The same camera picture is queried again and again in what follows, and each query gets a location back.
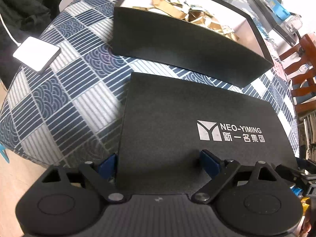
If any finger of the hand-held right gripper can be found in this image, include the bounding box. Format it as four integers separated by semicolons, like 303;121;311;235
275;158;316;198

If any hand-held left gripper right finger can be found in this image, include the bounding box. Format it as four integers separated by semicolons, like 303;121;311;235
191;149;288;203

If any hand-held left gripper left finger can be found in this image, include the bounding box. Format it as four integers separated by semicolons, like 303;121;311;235
41;153;127;203

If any black box lid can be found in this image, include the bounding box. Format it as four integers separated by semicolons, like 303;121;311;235
115;72;297;195

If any black shoe box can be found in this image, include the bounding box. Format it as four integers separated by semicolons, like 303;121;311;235
109;0;274;87

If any patterned cloth desktop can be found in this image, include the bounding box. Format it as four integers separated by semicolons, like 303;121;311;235
0;0;299;168

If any brown wooden chair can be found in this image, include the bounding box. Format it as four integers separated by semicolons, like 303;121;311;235
279;33;316;114

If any white power adapter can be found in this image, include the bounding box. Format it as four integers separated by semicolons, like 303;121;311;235
13;37;61;72

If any white chest freezer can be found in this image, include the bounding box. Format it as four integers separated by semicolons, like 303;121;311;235
247;0;303;47

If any large clear water bottle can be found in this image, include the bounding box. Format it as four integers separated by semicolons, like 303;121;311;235
286;12;303;37

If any blue plastic basket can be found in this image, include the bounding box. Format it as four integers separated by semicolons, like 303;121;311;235
268;0;290;21

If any person's dark clothing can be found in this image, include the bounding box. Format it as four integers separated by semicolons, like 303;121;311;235
0;0;86;47

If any white cable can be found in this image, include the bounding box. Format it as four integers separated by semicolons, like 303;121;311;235
0;10;23;47

